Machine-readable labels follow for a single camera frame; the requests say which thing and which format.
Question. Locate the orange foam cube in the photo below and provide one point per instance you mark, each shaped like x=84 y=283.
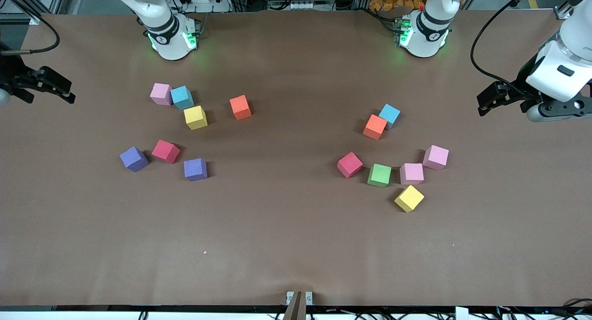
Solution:
x=240 y=106
x=374 y=126

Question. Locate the yellow foam cube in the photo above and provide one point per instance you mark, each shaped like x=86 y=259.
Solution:
x=195 y=116
x=409 y=198

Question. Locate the purple foam cube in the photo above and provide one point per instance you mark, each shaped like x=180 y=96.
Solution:
x=194 y=169
x=133 y=158

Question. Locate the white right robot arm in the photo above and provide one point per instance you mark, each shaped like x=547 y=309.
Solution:
x=171 y=42

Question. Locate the red foam cube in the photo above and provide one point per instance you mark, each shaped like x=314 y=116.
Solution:
x=349 y=164
x=165 y=150

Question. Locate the silver metal bracket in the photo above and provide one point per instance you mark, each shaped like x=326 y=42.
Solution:
x=308 y=298

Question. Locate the green foam cube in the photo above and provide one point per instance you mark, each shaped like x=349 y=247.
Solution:
x=379 y=174

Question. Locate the small white box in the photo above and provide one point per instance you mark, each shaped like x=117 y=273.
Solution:
x=461 y=313

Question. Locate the brown flat stick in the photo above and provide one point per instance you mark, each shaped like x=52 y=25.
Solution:
x=296 y=308

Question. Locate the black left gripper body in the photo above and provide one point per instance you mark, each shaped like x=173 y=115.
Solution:
x=524 y=81

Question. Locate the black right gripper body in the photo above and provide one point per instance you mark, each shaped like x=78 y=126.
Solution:
x=10 y=74

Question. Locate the blue foam cube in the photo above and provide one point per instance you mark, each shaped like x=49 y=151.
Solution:
x=391 y=113
x=181 y=97

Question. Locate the pink foam cube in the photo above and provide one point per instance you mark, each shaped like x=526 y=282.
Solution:
x=161 y=93
x=435 y=156
x=411 y=173

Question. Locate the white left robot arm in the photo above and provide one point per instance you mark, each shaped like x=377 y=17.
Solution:
x=428 y=38

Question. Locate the white power strip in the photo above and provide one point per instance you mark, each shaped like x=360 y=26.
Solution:
x=219 y=6

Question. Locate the brown paper table cover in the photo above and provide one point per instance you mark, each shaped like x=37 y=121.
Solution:
x=296 y=218

